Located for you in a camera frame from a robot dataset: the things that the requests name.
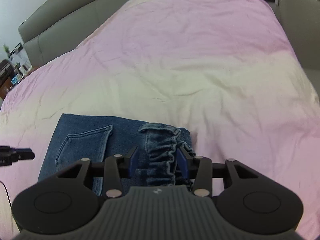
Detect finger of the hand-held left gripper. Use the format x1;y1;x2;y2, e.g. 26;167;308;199
0;145;35;167

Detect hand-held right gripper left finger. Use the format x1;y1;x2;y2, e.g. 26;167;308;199
57;146;138;198

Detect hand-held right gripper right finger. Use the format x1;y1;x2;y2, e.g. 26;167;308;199
176;146;260;198

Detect blue denim pants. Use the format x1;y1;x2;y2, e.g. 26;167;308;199
37;114;197;197

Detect wooden nightstand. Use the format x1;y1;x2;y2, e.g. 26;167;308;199
0;76;16;101

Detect pink floral quilt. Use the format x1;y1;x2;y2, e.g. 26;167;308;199
0;0;320;240

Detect grey padded headboard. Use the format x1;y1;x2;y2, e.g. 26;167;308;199
18;0;257;67

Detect grey upholstered chair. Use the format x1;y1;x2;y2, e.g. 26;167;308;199
277;0;320;68

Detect black cable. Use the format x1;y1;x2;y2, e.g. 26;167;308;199
0;180;13;208

